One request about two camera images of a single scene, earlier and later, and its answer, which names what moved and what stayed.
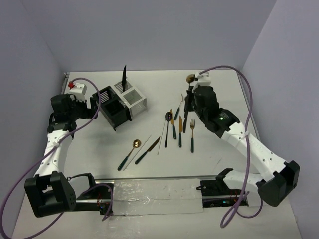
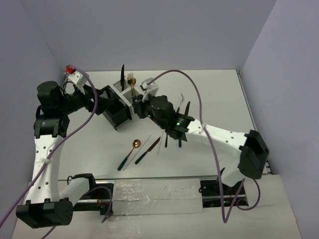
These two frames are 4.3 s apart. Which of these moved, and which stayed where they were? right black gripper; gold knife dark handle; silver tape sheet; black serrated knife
Moved: right black gripper
Stayed: silver tape sheet; gold knife dark handle; black serrated knife
